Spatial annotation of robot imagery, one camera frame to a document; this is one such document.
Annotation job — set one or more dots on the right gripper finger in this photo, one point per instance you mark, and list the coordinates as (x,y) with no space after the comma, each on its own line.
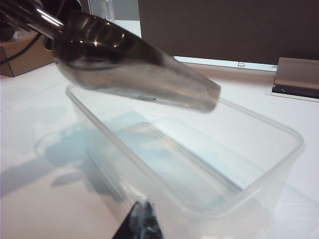
(139,226)

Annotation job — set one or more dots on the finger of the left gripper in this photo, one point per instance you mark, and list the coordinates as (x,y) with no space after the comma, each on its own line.
(6,32)

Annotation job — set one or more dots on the metal ice scoop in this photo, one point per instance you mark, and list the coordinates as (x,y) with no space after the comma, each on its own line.
(124,62)

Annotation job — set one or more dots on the plain brown cardboard box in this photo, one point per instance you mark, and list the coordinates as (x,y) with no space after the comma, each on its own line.
(25,67)

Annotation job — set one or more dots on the transparent plastic storage container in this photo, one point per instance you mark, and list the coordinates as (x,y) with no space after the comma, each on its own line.
(174,161)

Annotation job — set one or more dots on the octagonal clear glass jar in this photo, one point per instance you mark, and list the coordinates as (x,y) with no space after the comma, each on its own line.
(107,1)

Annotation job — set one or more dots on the small clear clip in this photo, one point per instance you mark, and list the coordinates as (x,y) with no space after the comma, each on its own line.
(241,64)

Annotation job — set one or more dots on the wide brown desk partition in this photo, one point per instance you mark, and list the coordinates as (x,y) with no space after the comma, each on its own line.
(224,30)

